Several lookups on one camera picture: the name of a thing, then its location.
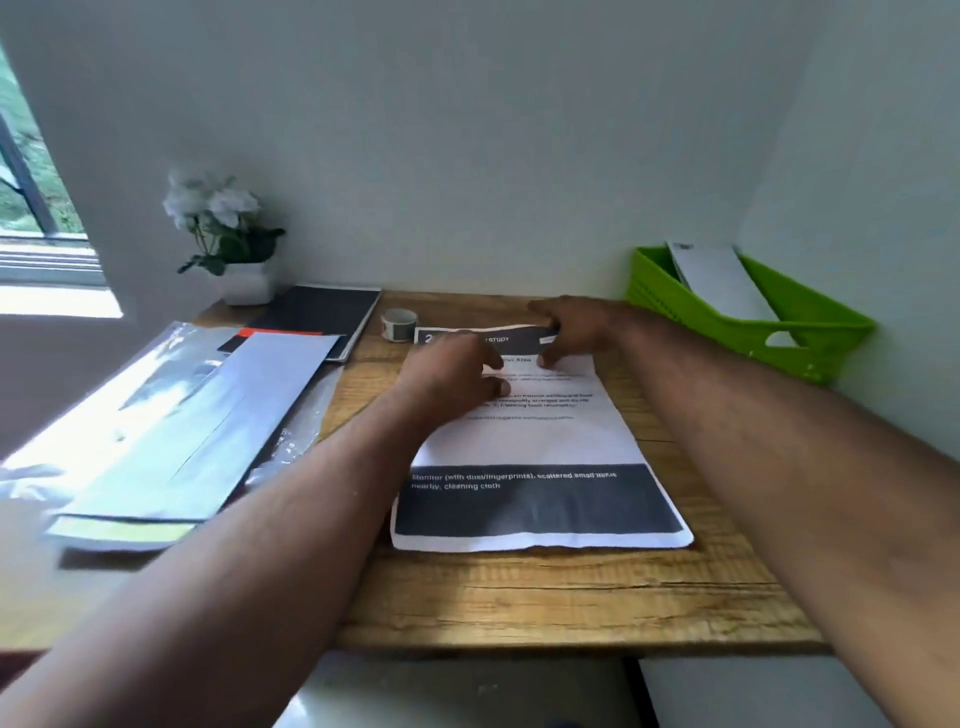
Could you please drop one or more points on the green plastic basket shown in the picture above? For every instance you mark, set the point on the green plastic basket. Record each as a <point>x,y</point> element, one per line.
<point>817,337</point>

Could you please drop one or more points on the clear plastic wrapper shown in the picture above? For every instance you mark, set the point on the clear plastic wrapper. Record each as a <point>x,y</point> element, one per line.
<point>90,420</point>

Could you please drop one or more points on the person's right hand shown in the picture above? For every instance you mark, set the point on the person's right hand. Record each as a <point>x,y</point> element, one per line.
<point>592,326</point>

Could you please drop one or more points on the person's left forearm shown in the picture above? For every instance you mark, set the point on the person's left forearm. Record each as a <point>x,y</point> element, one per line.
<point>225,585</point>

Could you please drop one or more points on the white paper envelope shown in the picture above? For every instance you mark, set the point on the white paper envelope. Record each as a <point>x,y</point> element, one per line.
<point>724,281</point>

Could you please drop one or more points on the white flower plant in pot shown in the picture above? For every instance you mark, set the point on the white flower plant in pot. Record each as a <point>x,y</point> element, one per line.
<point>244,289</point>

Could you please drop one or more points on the black notebook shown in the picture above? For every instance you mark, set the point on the black notebook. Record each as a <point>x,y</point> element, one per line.
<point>315,311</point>

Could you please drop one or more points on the patterned tape roll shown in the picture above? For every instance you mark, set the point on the patterned tape roll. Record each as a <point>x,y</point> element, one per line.
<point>391,326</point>

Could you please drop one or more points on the black white printed paper sheet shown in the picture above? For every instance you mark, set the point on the black white printed paper sheet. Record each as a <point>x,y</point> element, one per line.
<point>540,450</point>

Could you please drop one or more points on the person's right forearm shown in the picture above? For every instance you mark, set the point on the person's right forearm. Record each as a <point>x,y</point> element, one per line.
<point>810,487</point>

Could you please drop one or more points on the black table leg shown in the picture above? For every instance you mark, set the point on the black table leg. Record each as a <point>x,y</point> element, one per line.
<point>641,697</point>

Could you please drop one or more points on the stack of white envelopes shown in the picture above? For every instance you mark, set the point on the stack of white envelopes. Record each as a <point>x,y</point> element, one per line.
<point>210,435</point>

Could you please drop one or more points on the grey window frame rail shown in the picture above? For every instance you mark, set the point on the grey window frame rail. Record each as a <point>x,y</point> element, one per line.
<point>45,259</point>

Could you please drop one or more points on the person's left hand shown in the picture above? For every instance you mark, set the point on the person's left hand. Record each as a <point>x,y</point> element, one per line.
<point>450,379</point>

